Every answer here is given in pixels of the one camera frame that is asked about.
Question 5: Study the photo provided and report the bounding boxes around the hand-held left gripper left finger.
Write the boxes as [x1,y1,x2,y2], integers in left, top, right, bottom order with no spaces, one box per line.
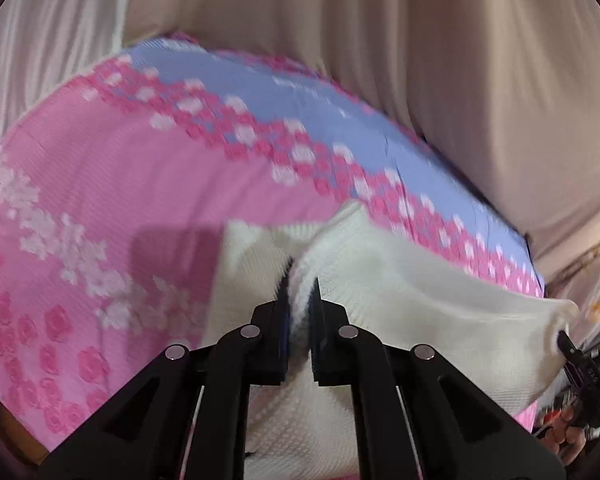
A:
[39,255,295,480]

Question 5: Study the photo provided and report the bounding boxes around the person's right hand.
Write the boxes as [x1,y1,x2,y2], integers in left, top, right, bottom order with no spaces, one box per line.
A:
[542,405,590,461]

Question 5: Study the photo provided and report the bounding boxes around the pink and blue floral blanket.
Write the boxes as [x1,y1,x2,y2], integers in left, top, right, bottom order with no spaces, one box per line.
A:
[0,32,546,480]

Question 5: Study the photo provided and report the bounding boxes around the beige curtain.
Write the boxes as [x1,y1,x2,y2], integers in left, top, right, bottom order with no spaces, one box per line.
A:
[122,0,600,273]

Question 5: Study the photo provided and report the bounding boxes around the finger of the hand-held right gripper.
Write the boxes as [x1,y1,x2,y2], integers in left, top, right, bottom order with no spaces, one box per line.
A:
[556,332,592,368]

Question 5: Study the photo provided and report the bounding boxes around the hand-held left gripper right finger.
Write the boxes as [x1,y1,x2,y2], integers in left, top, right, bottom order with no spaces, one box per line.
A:
[307,277,567,480]

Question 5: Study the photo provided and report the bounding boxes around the white curtain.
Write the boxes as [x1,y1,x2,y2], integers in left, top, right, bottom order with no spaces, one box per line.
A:
[0,0,138,158]

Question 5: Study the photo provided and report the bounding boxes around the white knit small garment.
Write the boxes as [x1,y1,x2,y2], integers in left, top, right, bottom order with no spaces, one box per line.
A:
[200,200,581,480]

